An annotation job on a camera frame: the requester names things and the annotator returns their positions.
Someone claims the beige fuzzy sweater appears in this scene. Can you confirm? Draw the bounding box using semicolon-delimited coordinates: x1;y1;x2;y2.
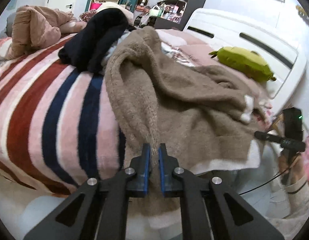
105;27;262;218

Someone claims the white bed headboard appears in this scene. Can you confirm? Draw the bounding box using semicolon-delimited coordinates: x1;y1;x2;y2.
183;8;307;114

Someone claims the striped fleece blanket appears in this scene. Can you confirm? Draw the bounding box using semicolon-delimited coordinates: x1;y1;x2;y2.
0;35;125;195

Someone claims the tan pink comforter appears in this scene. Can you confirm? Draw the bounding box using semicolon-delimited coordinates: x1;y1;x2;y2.
5;5;87;60

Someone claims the black garment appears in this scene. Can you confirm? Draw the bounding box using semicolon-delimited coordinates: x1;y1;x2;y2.
58;8;134;74

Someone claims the right forearm cream sleeve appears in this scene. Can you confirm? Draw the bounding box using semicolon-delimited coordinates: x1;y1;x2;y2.
285;176;309;213

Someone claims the dark bookshelf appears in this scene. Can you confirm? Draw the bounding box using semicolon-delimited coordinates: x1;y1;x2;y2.
154;0;206;30

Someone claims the green avocado plush toy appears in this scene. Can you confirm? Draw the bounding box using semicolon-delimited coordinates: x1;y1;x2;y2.
209;47;276;83

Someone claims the right hand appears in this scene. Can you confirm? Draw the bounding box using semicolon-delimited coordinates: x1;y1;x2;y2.
278;154;305;184

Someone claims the black cable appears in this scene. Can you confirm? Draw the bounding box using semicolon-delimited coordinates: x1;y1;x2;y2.
238;154;299;196

